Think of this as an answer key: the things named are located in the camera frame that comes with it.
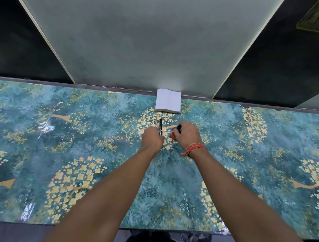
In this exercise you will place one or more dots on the person's left hand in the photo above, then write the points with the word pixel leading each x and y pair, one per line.
pixel 151 139

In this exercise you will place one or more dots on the person's right hand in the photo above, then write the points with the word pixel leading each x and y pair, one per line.
pixel 189 136

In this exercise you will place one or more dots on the person's left fingers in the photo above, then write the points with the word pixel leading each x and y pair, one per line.
pixel 153 129

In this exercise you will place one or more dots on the person's right fingers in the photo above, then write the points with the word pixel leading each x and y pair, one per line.
pixel 183 124

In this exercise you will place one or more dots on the black pen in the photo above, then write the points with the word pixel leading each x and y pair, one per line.
pixel 160 126

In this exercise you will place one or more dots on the red and black ink bottle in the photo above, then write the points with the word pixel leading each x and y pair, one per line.
pixel 174 133

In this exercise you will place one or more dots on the person's right forearm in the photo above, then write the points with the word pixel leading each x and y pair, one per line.
pixel 239 197

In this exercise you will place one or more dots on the person's left forearm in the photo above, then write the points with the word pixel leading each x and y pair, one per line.
pixel 104 197

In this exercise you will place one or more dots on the orange thread wristband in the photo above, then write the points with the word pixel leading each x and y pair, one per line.
pixel 193 148

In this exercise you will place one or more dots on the stack of white paper napkins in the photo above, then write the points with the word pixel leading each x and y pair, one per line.
pixel 168 100

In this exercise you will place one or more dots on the teal floral table cover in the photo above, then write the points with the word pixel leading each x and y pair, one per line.
pixel 159 159

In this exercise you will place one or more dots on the frosted glass partition panel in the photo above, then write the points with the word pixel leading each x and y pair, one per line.
pixel 149 47

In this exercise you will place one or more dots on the yellow-green object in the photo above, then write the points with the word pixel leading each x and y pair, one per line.
pixel 309 18

